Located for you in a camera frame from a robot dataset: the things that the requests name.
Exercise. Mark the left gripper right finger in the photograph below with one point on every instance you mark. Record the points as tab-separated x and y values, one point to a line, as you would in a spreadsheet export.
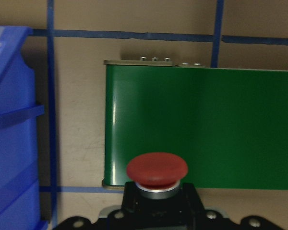
188	201

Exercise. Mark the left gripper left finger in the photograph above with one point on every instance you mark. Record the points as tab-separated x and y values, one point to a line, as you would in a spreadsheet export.
132	200

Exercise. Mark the red push button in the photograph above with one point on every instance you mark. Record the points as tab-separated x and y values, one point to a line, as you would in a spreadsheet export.
157	175

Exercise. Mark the green conveyor belt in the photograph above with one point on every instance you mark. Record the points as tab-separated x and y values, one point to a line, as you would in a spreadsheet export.
229	125

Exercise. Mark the left blue bin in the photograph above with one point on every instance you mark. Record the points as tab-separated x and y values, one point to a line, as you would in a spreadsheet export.
19	183

